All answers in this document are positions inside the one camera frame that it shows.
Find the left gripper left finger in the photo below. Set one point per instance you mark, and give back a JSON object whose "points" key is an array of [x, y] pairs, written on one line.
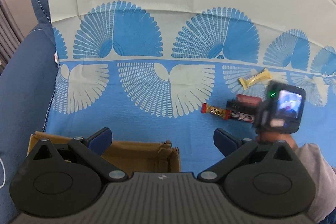
{"points": [[89, 153]]}

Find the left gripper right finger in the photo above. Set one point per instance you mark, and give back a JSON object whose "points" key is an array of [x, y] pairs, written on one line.
{"points": [[235, 151]]}

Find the small red candy bar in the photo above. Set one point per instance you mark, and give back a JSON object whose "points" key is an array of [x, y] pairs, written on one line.
{"points": [[217, 111]]}

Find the red black snack bar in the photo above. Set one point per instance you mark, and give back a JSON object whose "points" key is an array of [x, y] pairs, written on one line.
{"points": [[243, 108]]}

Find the yellow snack bar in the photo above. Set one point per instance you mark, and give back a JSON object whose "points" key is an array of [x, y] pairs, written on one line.
{"points": [[247, 83]]}

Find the grey sleeved forearm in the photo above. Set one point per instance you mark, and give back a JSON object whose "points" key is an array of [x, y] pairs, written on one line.
{"points": [[323, 175]]}

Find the person's right hand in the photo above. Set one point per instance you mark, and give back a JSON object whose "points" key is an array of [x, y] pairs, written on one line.
{"points": [[271, 137]]}

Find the open cardboard box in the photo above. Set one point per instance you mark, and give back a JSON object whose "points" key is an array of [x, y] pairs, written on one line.
{"points": [[129, 156]]}

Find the blue white patterned sheet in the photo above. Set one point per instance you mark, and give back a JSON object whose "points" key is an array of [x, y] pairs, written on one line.
{"points": [[143, 68]]}

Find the grey curtain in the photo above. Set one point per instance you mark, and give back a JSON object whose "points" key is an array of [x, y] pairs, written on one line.
{"points": [[10, 35]]}

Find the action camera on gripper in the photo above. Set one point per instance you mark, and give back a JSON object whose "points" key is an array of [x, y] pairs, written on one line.
{"points": [[282, 109]]}

